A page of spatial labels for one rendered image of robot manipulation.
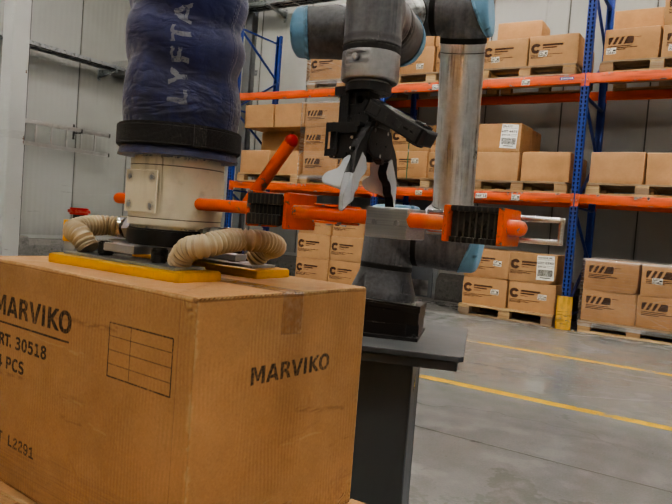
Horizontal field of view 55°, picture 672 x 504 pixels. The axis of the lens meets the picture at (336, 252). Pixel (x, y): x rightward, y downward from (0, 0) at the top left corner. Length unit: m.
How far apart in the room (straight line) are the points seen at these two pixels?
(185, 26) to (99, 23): 11.74
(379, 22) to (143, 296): 0.53
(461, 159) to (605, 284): 6.39
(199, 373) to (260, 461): 0.21
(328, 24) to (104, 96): 11.68
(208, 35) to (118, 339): 0.53
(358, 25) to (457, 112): 0.72
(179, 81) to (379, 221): 0.44
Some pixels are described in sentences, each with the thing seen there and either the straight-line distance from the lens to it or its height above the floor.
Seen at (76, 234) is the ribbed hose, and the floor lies 1.00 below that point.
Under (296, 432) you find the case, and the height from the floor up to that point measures 0.71.
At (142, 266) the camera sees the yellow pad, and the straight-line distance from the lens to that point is 1.11.
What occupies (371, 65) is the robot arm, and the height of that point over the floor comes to 1.29.
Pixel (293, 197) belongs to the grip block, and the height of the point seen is 1.09.
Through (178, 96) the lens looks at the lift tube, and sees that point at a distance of 1.16.
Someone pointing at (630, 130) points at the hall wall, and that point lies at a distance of 9.49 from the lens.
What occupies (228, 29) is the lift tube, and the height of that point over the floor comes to 1.38.
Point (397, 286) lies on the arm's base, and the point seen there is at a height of 0.89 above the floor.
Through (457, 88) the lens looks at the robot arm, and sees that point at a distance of 1.69.
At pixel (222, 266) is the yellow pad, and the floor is 0.96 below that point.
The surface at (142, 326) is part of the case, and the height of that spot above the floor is 0.89.
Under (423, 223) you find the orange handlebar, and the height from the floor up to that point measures 1.06.
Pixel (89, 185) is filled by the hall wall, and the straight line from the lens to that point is 12.51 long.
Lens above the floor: 1.06
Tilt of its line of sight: 3 degrees down
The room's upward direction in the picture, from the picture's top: 4 degrees clockwise
